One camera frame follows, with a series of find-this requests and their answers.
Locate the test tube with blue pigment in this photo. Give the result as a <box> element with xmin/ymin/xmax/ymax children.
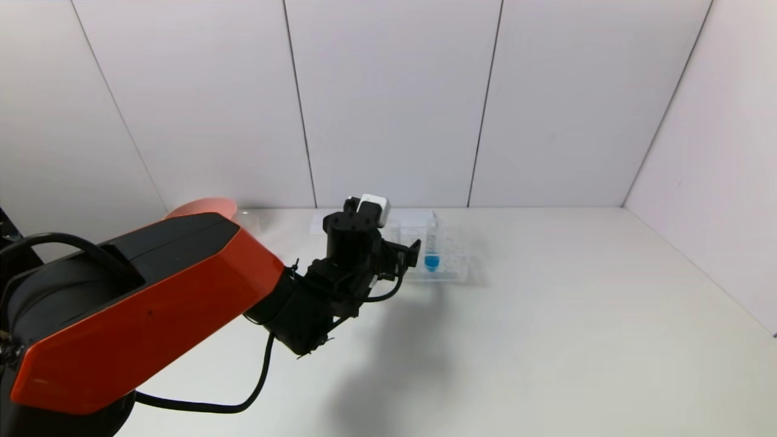
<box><xmin>424</xmin><ymin>212</ymin><xmax>442</xmax><ymax>272</ymax></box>

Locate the clear acrylic test tube rack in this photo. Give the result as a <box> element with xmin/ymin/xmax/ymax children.
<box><xmin>384</xmin><ymin>221</ymin><xmax>470</xmax><ymax>285</ymax></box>

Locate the clear glass beaker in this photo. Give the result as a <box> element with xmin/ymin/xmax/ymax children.
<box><xmin>236</xmin><ymin>209</ymin><xmax>269</xmax><ymax>243</ymax></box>

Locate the flat white paper box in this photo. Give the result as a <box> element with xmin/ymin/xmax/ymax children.
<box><xmin>310</xmin><ymin>210</ymin><xmax>438</xmax><ymax>237</ymax></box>

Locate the pink plastic bowl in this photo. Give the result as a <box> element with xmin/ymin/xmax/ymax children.
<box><xmin>165</xmin><ymin>197</ymin><xmax>238</xmax><ymax>220</ymax></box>

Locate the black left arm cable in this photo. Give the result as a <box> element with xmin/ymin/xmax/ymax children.
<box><xmin>0</xmin><ymin>232</ymin><xmax>406</xmax><ymax>415</ymax></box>

